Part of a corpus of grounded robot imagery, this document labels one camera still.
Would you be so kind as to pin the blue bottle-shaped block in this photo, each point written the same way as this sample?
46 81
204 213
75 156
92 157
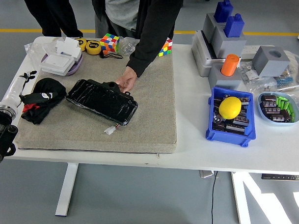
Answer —
234 26
223 11

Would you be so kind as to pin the black rag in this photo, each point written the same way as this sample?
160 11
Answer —
49 85

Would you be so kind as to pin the colourful puzzle cube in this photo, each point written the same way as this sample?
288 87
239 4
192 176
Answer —
166 48
109 43

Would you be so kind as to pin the grey block with round hole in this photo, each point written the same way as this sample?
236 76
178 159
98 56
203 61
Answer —
271 64

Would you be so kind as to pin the yellow lemon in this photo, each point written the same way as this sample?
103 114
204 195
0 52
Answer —
230 107

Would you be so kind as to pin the person's left hand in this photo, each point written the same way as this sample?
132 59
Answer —
128 79

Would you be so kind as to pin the orange cylinder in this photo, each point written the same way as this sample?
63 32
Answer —
230 65

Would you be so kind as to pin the person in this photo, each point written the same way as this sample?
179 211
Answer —
123 10
52 10

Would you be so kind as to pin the white power strip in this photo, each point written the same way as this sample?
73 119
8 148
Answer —
251 50

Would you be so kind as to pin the white flat box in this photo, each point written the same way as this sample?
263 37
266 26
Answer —
56 63

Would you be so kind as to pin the black glossy panel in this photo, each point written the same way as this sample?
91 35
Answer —
100 100

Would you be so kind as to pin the person's left forearm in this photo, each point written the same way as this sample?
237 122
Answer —
146 53

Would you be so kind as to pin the yellow tape measure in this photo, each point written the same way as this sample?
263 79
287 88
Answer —
82 43
93 47

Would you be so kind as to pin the green battery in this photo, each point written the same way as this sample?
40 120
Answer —
278 101
291 112
285 104

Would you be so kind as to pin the purple tray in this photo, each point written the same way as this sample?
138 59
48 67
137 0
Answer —
78 62

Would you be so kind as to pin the grey box under table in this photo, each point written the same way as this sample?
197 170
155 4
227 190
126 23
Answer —
207 174

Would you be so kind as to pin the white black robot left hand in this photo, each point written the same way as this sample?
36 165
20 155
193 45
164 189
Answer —
16 89

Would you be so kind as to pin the grey-brown mat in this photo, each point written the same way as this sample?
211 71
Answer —
144 111

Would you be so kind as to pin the blue plastic bin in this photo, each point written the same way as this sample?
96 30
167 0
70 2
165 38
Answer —
230 139

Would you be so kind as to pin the black table control panel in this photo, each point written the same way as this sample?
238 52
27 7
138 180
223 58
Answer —
281 177

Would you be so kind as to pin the clear bag of blue resistors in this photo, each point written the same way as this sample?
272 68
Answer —
284 78

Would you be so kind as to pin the clear bag of metal parts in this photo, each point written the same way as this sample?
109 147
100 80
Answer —
127 46

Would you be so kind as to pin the light blue dish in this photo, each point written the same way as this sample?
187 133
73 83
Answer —
262 117

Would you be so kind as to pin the white table leg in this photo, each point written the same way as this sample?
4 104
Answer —
67 187
241 198

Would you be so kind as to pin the white open carton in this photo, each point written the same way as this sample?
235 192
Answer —
67 46

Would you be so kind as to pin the light grey case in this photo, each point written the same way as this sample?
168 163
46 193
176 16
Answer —
199 59

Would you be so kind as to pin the clear bag of small parts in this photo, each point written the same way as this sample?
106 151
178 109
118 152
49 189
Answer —
249 73

